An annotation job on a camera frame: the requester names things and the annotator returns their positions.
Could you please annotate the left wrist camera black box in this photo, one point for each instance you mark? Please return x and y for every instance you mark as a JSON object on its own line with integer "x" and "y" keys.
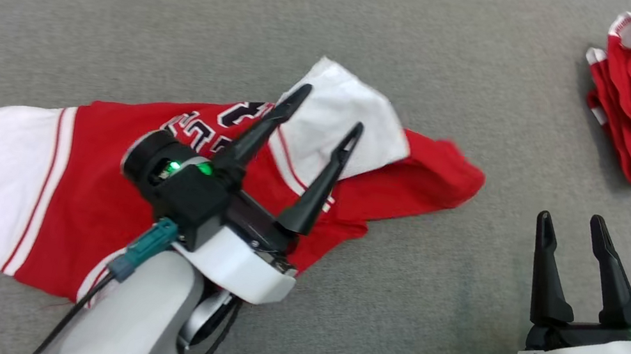
{"x": 190, "y": 207}

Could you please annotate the red and white jersey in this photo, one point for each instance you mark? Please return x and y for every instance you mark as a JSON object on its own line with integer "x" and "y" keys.
{"x": 79, "y": 194}

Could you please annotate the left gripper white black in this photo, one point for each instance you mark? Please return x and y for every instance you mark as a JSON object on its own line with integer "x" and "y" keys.
{"x": 247, "y": 269}

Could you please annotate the left teal camera plug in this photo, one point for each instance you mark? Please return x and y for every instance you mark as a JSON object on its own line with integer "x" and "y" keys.
{"x": 143, "y": 250}

